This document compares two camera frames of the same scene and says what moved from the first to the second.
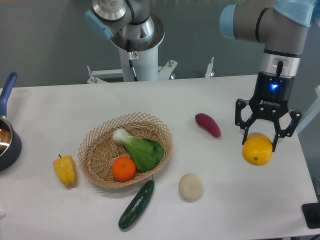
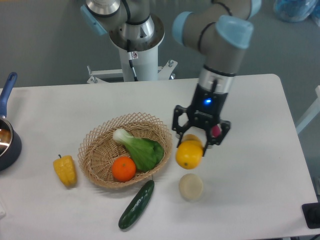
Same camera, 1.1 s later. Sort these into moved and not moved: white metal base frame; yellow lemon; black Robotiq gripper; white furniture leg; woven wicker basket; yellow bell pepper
Moved: black Robotiq gripper; yellow lemon
Not moved: woven wicker basket; white metal base frame; yellow bell pepper; white furniture leg
